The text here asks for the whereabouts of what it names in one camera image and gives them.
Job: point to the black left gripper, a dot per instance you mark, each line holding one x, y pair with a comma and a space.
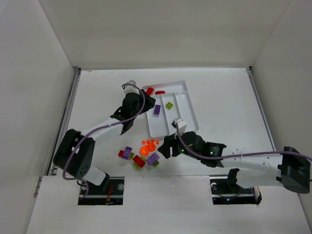
145, 102

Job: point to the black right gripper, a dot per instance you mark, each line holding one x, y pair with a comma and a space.
171, 146

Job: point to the red flower lego brick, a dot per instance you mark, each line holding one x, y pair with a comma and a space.
150, 91

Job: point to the red curved lego brick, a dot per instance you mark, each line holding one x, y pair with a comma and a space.
159, 92

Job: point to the purple sloped lego brick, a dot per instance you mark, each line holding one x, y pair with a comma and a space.
152, 159

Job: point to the lime green small lego brick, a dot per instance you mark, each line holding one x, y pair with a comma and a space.
131, 156

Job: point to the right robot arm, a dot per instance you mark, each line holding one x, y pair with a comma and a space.
288, 168

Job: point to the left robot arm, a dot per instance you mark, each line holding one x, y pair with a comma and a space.
75, 153

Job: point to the small orange lego pieces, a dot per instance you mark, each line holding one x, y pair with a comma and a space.
152, 141

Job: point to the white divided sorting tray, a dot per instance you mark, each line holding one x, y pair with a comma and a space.
176, 93

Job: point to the red square lego brick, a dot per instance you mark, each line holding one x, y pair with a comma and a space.
139, 161

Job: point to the purple long lego brick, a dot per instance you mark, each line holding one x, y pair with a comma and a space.
126, 153

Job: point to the small red lego brick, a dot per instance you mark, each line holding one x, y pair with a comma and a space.
120, 154

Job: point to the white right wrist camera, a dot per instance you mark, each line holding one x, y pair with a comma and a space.
180, 124

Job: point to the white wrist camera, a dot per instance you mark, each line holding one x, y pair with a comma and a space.
130, 87
180, 124

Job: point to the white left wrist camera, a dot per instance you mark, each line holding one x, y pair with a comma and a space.
130, 87

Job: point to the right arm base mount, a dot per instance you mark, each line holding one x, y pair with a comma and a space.
226, 191

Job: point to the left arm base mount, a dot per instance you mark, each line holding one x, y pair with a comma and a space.
110, 195

